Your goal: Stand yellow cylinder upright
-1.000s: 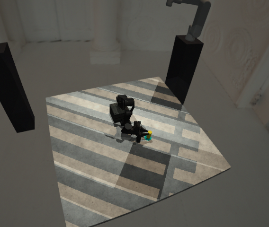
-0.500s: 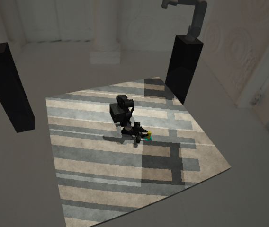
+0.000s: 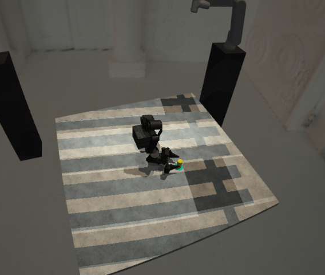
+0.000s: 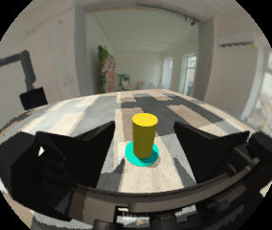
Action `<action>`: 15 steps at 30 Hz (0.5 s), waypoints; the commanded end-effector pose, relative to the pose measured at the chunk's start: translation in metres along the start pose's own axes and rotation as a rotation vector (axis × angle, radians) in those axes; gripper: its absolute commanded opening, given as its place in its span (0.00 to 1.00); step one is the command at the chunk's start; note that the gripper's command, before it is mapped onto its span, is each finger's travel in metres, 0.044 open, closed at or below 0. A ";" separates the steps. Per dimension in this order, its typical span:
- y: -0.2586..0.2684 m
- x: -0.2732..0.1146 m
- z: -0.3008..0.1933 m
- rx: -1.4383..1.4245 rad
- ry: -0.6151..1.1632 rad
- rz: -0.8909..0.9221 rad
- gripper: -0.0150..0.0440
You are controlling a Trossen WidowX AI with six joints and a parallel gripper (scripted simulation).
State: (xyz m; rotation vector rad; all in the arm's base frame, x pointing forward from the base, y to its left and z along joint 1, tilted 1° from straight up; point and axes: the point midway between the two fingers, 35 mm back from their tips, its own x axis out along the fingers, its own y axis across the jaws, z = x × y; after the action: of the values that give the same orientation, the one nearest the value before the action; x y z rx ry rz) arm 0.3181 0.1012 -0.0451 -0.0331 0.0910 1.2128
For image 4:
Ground cyan circle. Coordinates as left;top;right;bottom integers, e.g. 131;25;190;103
125;141;159;166

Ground yellow cylinder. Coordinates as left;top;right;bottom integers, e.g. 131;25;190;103
133;114;158;158

